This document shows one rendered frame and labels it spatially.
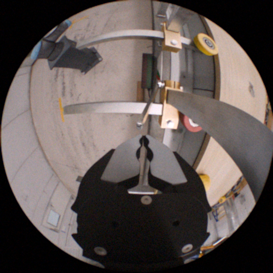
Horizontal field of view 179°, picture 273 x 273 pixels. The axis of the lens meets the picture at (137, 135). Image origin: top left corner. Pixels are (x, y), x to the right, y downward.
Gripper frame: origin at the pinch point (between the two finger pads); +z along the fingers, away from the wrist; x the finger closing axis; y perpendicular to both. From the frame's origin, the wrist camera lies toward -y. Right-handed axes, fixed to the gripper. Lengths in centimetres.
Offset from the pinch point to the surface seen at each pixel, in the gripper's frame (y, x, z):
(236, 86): -15.8, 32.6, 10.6
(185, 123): 1.2, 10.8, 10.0
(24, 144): 61, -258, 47
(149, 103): -3.8, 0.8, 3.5
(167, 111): -0.7, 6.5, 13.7
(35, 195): 177, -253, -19
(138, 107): -0.9, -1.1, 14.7
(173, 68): -19.4, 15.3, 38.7
